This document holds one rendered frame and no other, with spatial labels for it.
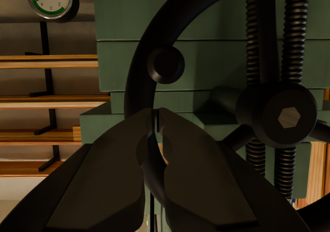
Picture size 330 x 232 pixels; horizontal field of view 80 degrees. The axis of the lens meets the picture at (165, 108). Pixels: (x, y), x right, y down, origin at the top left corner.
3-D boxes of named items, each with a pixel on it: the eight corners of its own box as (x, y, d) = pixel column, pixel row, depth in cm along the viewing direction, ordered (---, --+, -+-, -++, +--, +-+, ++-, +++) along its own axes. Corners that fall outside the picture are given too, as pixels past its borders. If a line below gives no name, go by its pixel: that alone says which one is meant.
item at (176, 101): (324, 89, 37) (322, 110, 38) (265, 84, 58) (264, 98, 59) (109, 92, 36) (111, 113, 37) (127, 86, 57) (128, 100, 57)
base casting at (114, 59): (343, 39, 36) (337, 89, 37) (230, 62, 93) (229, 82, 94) (93, 40, 35) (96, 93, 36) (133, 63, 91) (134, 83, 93)
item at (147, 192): (160, 178, 75) (161, 214, 77) (160, 167, 84) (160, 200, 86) (138, 179, 74) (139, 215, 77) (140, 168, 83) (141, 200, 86)
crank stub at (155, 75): (194, 51, 12) (178, 91, 12) (182, 60, 17) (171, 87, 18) (153, 35, 11) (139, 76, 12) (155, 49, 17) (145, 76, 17)
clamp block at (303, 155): (316, 142, 29) (310, 199, 30) (265, 121, 42) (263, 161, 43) (214, 144, 28) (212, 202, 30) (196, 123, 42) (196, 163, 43)
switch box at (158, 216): (160, 203, 87) (161, 235, 90) (160, 190, 97) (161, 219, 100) (147, 203, 87) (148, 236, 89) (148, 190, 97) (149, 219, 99)
